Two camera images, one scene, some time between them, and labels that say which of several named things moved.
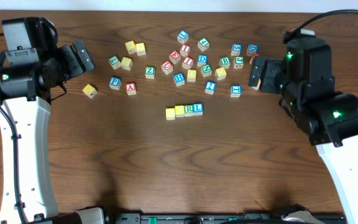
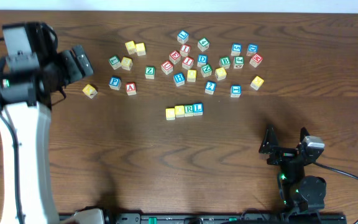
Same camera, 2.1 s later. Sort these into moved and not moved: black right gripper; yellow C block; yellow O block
Moved: black right gripper
Not moved: yellow C block; yellow O block
